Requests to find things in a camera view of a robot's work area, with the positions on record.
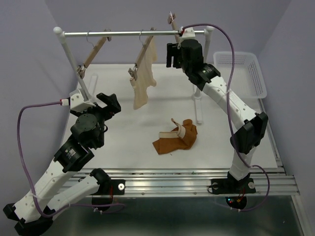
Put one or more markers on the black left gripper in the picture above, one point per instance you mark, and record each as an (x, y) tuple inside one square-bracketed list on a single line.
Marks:
[(114, 106)]

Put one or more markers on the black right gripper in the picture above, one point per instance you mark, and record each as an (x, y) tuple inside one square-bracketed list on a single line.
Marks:
[(173, 50)]

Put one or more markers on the wooden hanger for brown underwear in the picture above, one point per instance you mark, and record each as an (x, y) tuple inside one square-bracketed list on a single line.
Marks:
[(171, 21)]

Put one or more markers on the brown underwear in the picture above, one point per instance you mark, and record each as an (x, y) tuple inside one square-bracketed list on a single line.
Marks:
[(182, 137)]

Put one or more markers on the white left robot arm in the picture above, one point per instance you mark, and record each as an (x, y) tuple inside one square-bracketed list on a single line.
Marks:
[(36, 211)]

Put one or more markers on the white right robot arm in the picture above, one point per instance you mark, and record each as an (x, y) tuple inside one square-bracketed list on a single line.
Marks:
[(247, 126)]

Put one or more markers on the cream underwear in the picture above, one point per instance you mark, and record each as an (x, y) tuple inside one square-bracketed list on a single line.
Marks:
[(145, 77)]

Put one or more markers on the wooden hanger with cream underwear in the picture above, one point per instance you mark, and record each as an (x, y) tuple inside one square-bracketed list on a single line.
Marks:
[(145, 45)]

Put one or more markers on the empty wooden clip hanger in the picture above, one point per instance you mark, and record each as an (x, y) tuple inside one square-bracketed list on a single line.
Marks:
[(96, 48)]

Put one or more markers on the white plastic basket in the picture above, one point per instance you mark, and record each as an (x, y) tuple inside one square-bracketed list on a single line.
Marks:
[(247, 81)]

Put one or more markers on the white metal clothes rack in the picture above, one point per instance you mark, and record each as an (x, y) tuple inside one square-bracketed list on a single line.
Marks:
[(62, 35)]

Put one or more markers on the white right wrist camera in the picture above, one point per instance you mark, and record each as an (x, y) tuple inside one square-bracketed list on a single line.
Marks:
[(185, 34)]

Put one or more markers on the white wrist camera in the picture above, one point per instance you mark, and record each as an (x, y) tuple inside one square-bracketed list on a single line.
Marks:
[(185, 34), (78, 101)]

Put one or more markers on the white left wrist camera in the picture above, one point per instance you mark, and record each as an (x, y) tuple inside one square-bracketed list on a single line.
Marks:
[(78, 101)]

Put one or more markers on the aluminium mounting rail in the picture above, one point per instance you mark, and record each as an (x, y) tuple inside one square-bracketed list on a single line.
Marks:
[(194, 182)]

